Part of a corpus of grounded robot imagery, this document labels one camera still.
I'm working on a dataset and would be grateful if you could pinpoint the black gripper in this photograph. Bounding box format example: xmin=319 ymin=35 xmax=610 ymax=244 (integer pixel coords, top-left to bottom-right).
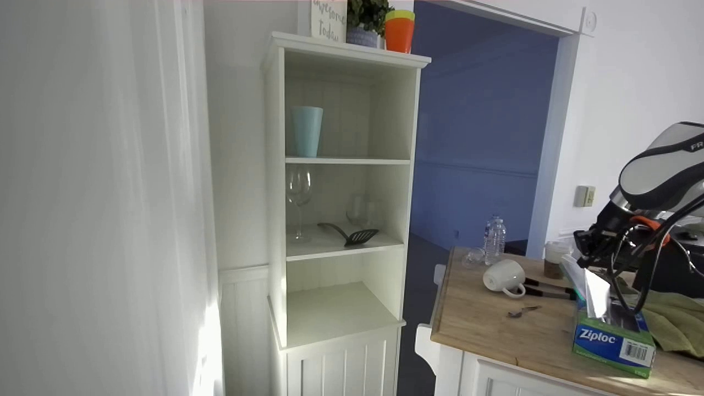
xmin=573 ymin=207 xmax=650 ymax=276

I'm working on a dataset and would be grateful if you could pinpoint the white door frame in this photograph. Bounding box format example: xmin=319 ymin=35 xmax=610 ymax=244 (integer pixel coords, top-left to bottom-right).
xmin=410 ymin=0 xmax=600 ymax=265

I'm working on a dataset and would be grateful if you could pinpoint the clear wine glass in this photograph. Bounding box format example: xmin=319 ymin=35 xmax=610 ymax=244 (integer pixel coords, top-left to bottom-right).
xmin=285 ymin=166 xmax=318 ymax=247

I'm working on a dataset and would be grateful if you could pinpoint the small clear glass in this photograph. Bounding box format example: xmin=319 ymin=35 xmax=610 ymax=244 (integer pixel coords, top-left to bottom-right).
xmin=344 ymin=192 xmax=372 ymax=231

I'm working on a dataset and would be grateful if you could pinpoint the clear plastic water bottle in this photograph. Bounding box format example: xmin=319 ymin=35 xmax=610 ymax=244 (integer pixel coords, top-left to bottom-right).
xmin=479 ymin=213 xmax=510 ymax=268

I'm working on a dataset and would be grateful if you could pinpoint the white counter cabinet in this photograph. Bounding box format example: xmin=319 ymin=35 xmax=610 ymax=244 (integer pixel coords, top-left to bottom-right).
xmin=411 ymin=321 xmax=704 ymax=396

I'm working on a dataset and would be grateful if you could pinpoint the clear ziploc bag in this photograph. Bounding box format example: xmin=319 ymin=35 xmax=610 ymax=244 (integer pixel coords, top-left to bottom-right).
xmin=581 ymin=256 xmax=617 ymax=327

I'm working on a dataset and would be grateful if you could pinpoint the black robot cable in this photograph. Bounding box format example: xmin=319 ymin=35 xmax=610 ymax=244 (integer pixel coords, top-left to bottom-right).
xmin=607 ymin=217 xmax=704 ymax=317

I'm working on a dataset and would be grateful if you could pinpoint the blue green Ziploc box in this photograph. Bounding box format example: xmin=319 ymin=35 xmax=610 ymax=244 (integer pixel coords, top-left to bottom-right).
xmin=571 ymin=306 xmax=659 ymax=380

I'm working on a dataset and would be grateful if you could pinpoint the orange plastic cup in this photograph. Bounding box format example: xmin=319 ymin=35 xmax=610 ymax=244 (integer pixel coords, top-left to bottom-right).
xmin=384 ymin=9 xmax=419 ymax=56

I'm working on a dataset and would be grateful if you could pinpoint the white light switch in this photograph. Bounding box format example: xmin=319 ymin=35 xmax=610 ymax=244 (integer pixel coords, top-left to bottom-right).
xmin=573 ymin=184 xmax=599 ymax=212

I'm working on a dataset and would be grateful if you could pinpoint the green cloth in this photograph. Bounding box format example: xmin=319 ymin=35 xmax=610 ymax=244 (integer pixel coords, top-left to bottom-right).
xmin=639 ymin=291 xmax=704 ymax=362

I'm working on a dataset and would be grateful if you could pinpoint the white open shelf cabinet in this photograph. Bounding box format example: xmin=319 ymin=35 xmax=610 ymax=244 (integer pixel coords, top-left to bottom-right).
xmin=263 ymin=31 xmax=433 ymax=396

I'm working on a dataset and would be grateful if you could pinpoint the brown jar white lid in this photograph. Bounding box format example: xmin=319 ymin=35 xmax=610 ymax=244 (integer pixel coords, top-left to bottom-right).
xmin=542 ymin=241 xmax=575 ymax=281

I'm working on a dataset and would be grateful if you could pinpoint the white lettered sign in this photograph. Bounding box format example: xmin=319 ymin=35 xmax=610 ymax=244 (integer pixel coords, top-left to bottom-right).
xmin=308 ymin=0 xmax=350 ymax=45

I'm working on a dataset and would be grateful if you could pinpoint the green potted plant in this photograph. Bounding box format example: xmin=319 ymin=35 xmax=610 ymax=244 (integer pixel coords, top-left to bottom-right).
xmin=346 ymin=0 xmax=395 ymax=50

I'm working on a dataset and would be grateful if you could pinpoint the orange cable clip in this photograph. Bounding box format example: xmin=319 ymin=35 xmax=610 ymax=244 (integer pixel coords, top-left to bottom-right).
xmin=632 ymin=213 xmax=664 ymax=231

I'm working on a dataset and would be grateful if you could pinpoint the black marker pen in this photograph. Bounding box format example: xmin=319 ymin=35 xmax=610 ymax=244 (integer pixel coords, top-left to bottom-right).
xmin=522 ymin=276 xmax=575 ymax=291
xmin=522 ymin=287 xmax=581 ymax=302

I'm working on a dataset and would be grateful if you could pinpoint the teal plastic cup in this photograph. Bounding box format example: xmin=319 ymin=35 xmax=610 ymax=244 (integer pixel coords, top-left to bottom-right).
xmin=294 ymin=104 xmax=327 ymax=162

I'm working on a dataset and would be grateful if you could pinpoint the white ceramic mug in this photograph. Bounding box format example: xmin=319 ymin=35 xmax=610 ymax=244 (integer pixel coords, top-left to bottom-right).
xmin=479 ymin=257 xmax=531 ymax=302

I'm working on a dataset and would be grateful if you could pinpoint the black slotted spatula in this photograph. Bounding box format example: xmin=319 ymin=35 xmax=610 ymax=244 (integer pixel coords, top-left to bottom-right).
xmin=316 ymin=221 xmax=384 ymax=251

